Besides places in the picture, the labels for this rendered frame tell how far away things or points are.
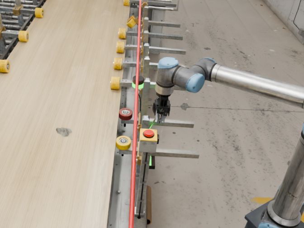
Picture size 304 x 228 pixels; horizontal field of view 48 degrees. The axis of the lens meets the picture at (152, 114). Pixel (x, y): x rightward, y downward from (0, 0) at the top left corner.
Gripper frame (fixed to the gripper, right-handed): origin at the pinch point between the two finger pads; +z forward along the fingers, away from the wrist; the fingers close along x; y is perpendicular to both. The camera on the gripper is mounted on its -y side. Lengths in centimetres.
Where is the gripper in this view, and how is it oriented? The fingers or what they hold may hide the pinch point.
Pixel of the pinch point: (159, 120)
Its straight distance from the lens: 179.0
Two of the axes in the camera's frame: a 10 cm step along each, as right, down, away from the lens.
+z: -1.0, 7.9, 6.1
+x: 10.0, 0.7, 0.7
